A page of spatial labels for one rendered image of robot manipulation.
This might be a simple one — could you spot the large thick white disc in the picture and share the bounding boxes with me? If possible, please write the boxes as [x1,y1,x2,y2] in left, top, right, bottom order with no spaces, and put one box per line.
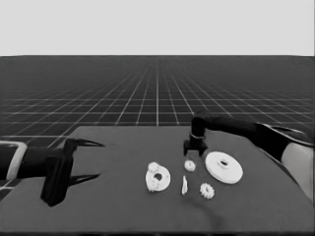
[205,150,244,185]

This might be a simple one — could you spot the small thin T-shaped piece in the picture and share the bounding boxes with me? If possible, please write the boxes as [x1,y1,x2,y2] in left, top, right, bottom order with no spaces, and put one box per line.
[181,174,189,196]

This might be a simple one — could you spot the white round carrier with pins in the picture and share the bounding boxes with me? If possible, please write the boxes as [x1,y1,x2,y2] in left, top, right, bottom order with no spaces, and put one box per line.
[145,162,172,193]

